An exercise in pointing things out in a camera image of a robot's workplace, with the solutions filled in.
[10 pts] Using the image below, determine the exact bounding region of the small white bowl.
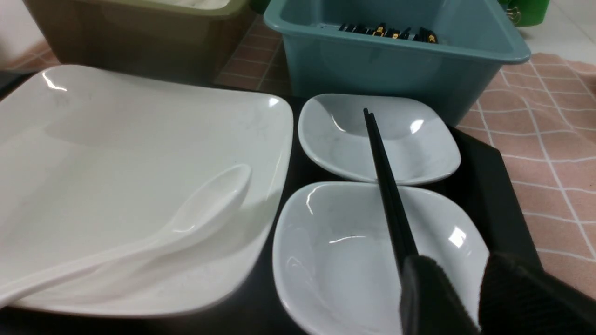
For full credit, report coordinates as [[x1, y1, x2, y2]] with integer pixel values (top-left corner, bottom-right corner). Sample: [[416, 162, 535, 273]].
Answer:
[[272, 181, 489, 335], [298, 94, 461, 185]]

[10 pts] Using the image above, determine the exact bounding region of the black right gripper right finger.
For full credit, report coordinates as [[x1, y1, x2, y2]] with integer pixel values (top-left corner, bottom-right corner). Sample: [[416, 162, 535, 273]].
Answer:
[[479, 253, 596, 335]]

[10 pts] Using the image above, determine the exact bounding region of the white ceramic soup spoon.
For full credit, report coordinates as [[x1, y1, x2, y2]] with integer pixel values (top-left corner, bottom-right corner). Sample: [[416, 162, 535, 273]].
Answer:
[[1, 164, 252, 308]]

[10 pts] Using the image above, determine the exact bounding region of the large white square plate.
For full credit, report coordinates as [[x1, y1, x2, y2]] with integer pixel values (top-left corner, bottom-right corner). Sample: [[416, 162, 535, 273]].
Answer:
[[0, 64, 294, 318]]

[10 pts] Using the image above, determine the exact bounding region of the teal plastic bin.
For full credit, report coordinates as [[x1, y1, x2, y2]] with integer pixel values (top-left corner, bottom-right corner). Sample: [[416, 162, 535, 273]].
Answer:
[[263, 0, 531, 125]]

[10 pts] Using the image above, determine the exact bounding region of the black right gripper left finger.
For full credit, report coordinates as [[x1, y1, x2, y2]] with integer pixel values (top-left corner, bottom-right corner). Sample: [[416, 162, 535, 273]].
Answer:
[[400, 255, 480, 335]]

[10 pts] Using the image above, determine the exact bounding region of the olive plastic bin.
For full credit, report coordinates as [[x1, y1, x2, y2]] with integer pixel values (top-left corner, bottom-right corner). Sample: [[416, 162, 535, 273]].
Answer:
[[24, 0, 256, 84]]

